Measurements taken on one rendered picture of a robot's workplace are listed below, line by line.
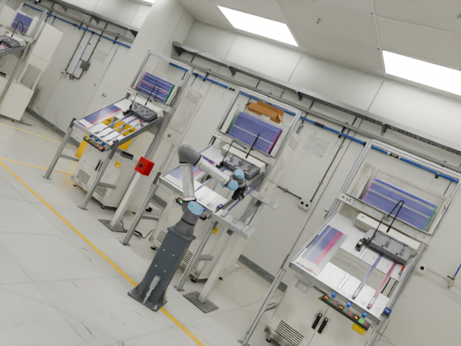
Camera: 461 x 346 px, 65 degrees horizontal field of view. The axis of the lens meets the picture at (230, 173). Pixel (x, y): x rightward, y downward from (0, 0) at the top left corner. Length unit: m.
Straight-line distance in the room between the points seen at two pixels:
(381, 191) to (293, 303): 1.15
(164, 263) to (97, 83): 5.48
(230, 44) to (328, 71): 1.69
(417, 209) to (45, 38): 6.01
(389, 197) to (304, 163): 2.00
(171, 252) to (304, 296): 1.14
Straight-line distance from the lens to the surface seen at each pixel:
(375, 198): 3.16
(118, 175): 4.24
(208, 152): 3.72
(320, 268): 2.80
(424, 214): 3.14
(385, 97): 5.02
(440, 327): 4.69
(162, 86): 4.40
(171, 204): 3.70
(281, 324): 3.20
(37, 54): 7.02
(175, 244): 2.63
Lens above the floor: 1.19
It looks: 2 degrees down
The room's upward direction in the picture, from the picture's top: 28 degrees clockwise
